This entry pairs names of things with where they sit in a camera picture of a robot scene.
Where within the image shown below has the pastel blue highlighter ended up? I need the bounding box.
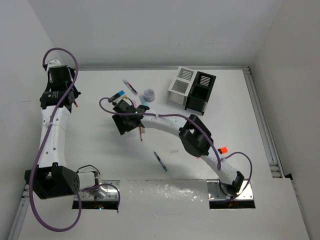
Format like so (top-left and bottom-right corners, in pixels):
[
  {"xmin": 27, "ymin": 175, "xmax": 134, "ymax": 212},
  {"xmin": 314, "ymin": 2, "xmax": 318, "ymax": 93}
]
[{"xmin": 139, "ymin": 94, "xmax": 148, "ymax": 106}]

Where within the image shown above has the red gel pen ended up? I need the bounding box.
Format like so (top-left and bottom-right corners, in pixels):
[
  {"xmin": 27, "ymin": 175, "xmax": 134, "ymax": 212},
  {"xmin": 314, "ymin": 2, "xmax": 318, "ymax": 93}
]
[{"xmin": 138, "ymin": 126, "xmax": 143, "ymax": 142}]

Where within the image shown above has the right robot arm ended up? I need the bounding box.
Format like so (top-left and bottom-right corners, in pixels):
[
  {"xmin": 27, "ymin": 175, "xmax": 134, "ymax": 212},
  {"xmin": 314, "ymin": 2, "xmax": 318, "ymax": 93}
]
[{"xmin": 112, "ymin": 100, "xmax": 244, "ymax": 197}]

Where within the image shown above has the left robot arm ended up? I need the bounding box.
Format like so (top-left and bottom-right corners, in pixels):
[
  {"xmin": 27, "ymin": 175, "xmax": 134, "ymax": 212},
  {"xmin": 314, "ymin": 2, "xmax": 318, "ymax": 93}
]
[{"xmin": 33, "ymin": 65, "xmax": 100, "ymax": 200}]

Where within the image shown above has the blue and black highlighter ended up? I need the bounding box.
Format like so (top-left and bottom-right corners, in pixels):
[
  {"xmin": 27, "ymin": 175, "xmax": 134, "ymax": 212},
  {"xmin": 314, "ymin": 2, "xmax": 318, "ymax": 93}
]
[{"xmin": 108, "ymin": 90, "xmax": 125, "ymax": 103}]

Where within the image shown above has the clear jar of paperclips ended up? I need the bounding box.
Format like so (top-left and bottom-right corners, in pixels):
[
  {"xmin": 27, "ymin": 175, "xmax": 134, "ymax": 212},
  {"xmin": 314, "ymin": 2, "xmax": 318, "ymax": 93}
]
[{"xmin": 143, "ymin": 88, "xmax": 156, "ymax": 103}]

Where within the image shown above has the white front panel board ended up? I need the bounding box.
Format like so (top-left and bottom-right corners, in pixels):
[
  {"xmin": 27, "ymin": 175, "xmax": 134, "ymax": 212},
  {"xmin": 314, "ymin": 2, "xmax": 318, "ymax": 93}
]
[{"xmin": 19, "ymin": 179, "xmax": 309, "ymax": 240}]

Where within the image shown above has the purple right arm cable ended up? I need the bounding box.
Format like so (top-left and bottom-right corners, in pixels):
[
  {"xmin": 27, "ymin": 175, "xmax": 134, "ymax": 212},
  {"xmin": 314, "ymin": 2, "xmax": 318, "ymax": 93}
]
[{"xmin": 98, "ymin": 97, "xmax": 253, "ymax": 204}]

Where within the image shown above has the white slotted organizer container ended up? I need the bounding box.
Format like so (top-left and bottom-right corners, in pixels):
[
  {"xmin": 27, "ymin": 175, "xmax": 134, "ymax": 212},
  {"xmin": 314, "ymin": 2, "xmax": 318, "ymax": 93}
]
[{"xmin": 167, "ymin": 66, "xmax": 196, "ymax": 106}]

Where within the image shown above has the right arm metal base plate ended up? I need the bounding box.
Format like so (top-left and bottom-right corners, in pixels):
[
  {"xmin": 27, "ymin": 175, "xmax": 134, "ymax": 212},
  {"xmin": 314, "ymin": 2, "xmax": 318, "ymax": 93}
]
[{"xmin": 206, "ymin": 179, "xmax": 254, "ymax": 202}]

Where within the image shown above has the pastel pink highlighter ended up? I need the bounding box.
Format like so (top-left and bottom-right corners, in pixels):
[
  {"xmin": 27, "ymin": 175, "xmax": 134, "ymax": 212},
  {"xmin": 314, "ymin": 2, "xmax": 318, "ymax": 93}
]
[{"xmin": 132, "ymin": 100, "xmax": 138, "ymax": 107}]

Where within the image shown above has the black slotted organizer container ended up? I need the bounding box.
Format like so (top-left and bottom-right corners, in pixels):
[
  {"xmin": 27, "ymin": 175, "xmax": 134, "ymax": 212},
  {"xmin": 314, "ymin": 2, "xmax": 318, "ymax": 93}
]
[{"xmin": 184, "ymin": 71, "xmax": 217, "ymax": 115}]

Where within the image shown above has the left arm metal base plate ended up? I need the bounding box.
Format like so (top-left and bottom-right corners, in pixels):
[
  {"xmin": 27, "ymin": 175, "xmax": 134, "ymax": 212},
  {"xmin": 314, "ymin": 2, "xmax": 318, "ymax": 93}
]
[{"xmin": 79, "ymin": 180, "xmax": 120, "ymax": 202}]

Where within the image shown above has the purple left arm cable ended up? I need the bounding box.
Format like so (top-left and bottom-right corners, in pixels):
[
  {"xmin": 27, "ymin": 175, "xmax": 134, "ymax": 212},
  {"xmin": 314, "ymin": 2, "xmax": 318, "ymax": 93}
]
[{"xmin": 29, "ymin": 48, "xmax": 121, "ymax": 232}]

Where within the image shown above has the green gel pen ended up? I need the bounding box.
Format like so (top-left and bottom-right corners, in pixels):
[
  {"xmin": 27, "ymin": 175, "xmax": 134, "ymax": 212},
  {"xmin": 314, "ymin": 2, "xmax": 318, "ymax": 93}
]
[{"xmin": 153, "ymin": 151, "xmax": 168, "ymax": 172}]

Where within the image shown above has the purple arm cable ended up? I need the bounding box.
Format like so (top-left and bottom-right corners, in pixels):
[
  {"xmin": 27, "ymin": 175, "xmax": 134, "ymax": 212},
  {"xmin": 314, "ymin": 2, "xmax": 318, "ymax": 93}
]
[
  {"xmin": 29, "ymin": 48, "xmax": 121, "ymax": 232},
  {"xmin": 98, "ymin": 97, "xmax": 253, "ymax": 204}
]

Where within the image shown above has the orange and black highlighter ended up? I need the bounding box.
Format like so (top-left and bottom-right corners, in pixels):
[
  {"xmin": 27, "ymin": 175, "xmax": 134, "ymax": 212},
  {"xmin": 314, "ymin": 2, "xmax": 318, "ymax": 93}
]
[{"xmin": 218, "ymin": 147, "xmax": 228, "ymax": 154}]

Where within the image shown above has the double-ended pink blue marker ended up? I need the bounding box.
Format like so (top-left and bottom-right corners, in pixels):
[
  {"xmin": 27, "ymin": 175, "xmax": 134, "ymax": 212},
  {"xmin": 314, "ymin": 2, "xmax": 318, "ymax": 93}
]
[{"xmin": 122, "ymin": 79, "xmax": 139, "ymax": 96}]

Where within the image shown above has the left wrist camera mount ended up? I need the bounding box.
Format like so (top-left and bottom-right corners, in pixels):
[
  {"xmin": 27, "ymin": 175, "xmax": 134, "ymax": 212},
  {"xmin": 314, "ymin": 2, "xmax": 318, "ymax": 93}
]
[{"xmin": 42, "ymin": 58, "xmax": 62, "ymax": 72}]

